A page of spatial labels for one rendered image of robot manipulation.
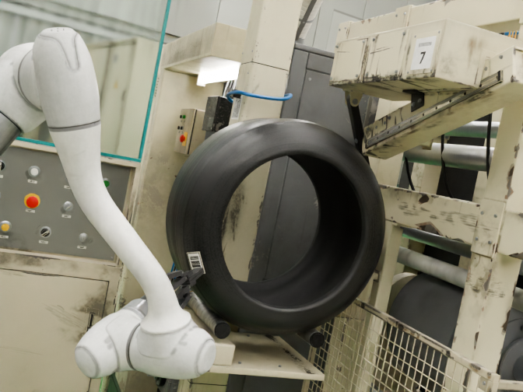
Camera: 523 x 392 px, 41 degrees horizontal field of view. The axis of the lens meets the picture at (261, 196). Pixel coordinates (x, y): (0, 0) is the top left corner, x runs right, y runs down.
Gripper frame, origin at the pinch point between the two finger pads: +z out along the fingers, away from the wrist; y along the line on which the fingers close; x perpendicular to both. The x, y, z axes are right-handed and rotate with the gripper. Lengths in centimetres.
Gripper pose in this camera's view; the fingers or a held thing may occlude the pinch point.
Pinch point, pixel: (192, 276)
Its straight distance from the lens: 176.9
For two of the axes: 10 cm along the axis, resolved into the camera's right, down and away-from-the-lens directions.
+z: 4.4, -3.3, 8.3
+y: 2.9, 9.3, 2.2
